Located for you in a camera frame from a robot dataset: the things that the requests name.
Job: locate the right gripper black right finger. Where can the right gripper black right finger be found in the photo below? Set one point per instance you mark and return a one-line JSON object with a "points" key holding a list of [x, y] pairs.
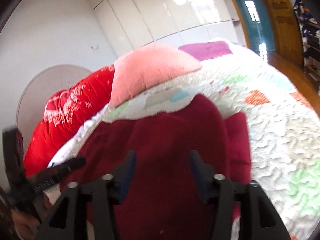
{"points": [[258, 216]]}

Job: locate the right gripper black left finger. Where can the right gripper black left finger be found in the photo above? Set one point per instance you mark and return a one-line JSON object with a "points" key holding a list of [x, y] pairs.
{"points": [[68, 216]]}

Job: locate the dark red knit sweater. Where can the dark red knit sweater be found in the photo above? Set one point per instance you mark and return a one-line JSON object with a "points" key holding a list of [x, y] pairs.
{"points": [[162, 202]]}

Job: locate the person left hand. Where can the person left hand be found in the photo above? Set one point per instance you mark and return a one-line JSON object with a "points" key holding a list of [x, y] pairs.
{"points": [[25, 223]]}

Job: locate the white fleece blanket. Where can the white fleece blanket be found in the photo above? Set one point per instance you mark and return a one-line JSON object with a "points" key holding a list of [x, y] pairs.
{"points": [[72, 147]]}

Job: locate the round beige headboard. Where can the round beige headboard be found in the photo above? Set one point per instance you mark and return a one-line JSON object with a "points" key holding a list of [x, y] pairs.
{"points": [[31, 106]]}

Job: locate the red floral quilted duvet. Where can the red floral quilted duvet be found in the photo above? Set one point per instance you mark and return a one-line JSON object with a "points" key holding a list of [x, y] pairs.
{"points": [[64, 113]]}

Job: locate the heart pattern quilted bedspread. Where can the heart pattern quilted bedspread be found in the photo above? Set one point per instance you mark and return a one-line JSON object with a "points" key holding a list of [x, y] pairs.
{"points": [[283, 128]]}

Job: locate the purple cloth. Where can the purple cloth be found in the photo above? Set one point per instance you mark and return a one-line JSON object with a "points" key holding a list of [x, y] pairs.
{"points": [[207, 51]]}

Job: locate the wooden door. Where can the wooden door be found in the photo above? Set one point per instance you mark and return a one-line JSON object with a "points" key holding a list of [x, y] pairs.
{"points": [[286, 32]]}

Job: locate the cluttered shelf rack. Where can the cluttered shelf rack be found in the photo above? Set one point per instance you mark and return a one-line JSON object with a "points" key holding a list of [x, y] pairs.
{"points": [[309, 29]]}

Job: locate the white wardrobe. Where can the white wardrobe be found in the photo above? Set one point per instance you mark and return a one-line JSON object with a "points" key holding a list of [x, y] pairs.
{"points": [[131, 24]]}

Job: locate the white wall switch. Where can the white wall switch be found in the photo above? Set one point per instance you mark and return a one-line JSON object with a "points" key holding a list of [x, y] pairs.
{"points": [[96, 47]]}

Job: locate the pink corduroy pillow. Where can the pink corduroy pillow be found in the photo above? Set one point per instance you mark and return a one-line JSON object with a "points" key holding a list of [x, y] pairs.
{"points": [[146, 67]]}

